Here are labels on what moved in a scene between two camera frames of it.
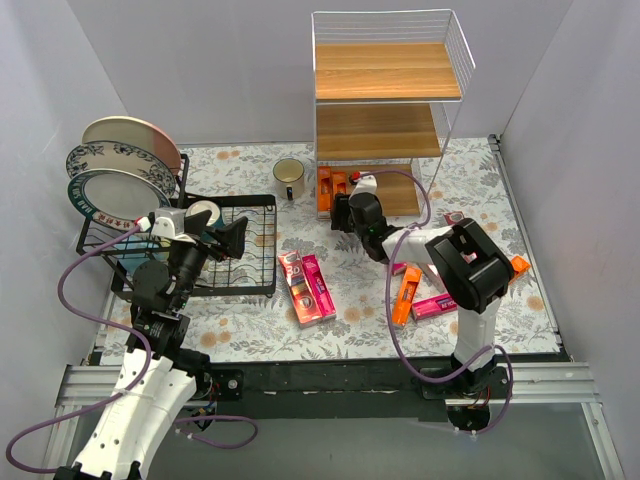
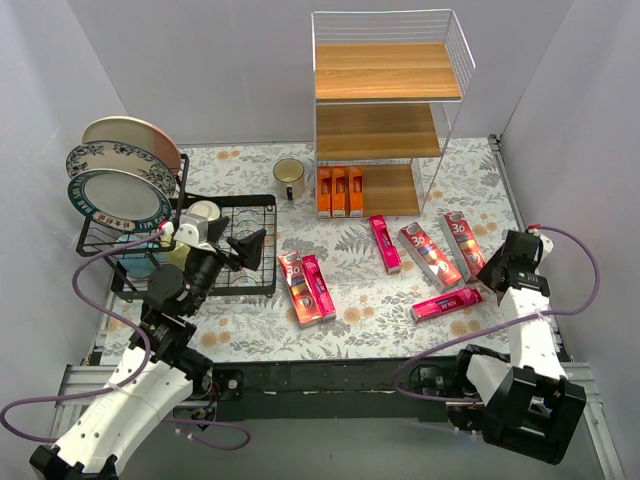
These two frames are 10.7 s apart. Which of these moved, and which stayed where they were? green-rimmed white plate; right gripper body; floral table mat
Moved: right gripper body
Stayed: floral table mat; green-rimmed white plate
